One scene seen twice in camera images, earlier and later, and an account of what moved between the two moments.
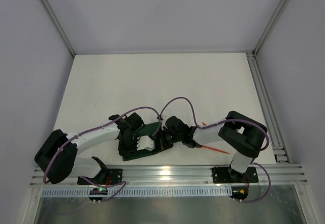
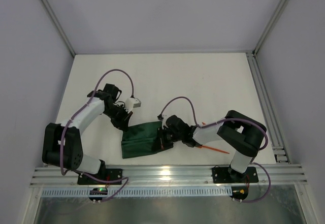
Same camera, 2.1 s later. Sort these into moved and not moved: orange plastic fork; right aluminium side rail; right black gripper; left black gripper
Moved: left black gripper
Not moved: right aluminium side rail; orange plastic fork; right black gripper
